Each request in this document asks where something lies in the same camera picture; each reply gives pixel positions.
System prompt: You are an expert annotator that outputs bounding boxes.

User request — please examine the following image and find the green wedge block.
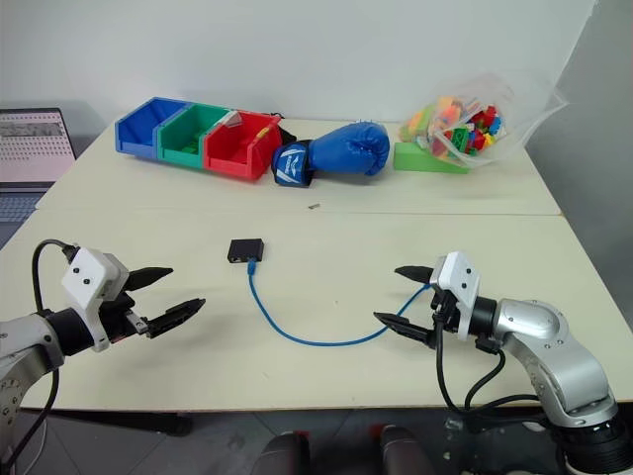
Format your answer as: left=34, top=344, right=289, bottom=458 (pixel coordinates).
left=393, top=142, right=472, bottom=176

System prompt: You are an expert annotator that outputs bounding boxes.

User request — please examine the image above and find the blue plastic storage bin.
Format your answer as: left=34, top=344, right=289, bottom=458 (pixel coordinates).
left=114, top=96, right=192, bottom=162

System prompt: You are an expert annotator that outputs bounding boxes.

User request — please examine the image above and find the red plastic storage bin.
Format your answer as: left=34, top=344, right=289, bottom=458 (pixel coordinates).
left=202, top=109, right=284, bottom=184

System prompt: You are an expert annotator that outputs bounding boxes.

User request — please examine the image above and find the small black adapter box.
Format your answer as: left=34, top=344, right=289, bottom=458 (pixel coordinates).
left=226, top=237, right=266, bottom=264

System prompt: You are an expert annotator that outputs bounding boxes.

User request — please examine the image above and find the green toy brick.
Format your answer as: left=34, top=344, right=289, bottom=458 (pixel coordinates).
left=179, top=132, right=207, bottom=155

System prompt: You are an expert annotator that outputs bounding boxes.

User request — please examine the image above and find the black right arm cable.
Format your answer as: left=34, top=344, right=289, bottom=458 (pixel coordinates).
left=430, top=296, right=551, bottom=415

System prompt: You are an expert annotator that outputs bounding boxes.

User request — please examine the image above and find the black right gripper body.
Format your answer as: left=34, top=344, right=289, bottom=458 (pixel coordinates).
left=429, top=288, right=460, bottom=333

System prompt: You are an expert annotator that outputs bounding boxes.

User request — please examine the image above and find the blue Ethernet cable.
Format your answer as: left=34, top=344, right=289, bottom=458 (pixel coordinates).
left=244, top=256, right=432, bottom=346

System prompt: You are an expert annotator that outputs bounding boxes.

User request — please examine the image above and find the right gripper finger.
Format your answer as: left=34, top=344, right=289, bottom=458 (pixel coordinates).
left=372, top=311, right=439, bottom=350
left=394, top=264, right=436, bottom=288

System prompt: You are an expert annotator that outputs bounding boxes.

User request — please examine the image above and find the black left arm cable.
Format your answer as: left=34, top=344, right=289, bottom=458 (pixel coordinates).
left=2, top=238, right=80, bottom=464

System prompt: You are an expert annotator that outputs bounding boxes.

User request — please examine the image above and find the dark rounded shape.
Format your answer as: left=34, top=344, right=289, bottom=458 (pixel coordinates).
left=379, top=424, right=437, bottom=475
left=258, top=429, right=313, bottom=475

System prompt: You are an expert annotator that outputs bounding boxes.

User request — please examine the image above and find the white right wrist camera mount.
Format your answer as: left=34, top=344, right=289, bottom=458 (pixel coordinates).
left=428, top=250, right=483, bottom=343

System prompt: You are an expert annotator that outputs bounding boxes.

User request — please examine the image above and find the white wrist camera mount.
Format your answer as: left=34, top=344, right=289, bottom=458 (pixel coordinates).
left=60, top=246, right=132, bottom=353
left=428, top=250, right=483, bottom=343

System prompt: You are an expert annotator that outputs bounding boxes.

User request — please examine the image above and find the clear bag of toy bricks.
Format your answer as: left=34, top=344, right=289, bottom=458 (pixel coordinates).
left=397, top=70, right=571, bottom=170

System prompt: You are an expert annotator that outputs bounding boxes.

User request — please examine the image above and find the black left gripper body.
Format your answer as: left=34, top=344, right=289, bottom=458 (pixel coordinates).
left=98, top=290, right=152, bottom=343

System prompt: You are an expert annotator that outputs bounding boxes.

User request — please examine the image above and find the blue boxing glove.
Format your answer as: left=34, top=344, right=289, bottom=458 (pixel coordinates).
left=270, top=121, right=393, bottom=190

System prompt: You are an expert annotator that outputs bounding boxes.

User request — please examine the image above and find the grey laptop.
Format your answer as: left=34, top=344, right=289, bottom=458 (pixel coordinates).
left=0, top=107, right=78, bottom=227

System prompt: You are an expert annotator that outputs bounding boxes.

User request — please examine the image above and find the green plastic storage bin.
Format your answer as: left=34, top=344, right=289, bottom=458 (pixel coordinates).
left=155, top=102, right=234, bottom=171

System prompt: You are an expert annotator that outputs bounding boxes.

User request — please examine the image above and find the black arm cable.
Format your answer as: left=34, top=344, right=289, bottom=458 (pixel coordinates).
left=2, top=238, right=80, bottom=464
left=430, top=296, right=551, bottom=415

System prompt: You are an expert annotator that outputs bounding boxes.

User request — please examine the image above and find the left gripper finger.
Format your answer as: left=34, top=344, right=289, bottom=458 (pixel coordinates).
left=145, top=297, right=208, bottom=340
left=123, top=266, right=175, bottom=295

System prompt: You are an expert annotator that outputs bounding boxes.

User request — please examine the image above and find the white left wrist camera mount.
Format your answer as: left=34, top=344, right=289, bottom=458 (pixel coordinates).
left=60, top=246, right=132, bottom=353

